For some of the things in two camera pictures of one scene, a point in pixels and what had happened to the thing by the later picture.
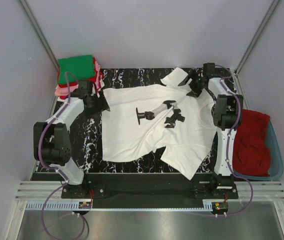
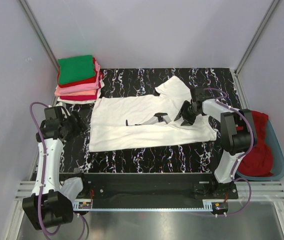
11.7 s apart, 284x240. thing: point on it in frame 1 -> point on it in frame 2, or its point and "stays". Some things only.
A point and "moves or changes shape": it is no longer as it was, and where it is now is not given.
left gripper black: [101, 107] -> [80, 126]
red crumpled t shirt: [251, 153] stays
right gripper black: [192, 76] -> [188, 120]
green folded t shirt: [82, 67] stays
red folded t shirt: [74, 84] stays
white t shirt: [144, 119] moves or changes shape
